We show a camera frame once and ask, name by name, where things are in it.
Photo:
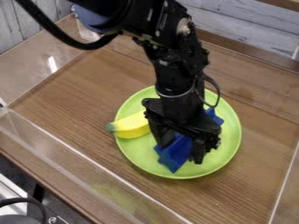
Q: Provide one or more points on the blue plastic block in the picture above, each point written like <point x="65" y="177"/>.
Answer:
<point x="176" y="153"/>

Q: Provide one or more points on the green round plate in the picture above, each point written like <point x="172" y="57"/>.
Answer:
<point x="138" y="152"/>

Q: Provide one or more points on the yellow toy banana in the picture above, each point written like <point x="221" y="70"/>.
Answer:
<point x="129" y="127"/>

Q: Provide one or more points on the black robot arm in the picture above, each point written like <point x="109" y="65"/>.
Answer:
<point x="160" y="26"/>

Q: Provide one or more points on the clear acrylic tray wall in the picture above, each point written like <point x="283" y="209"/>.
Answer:
<point x="92" y="190"/>

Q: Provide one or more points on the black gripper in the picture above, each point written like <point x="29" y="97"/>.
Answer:
<point x="181" y="115"/>

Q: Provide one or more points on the clear acrylic corner bracket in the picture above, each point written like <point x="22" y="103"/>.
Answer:
<point x="85" y="29"/>

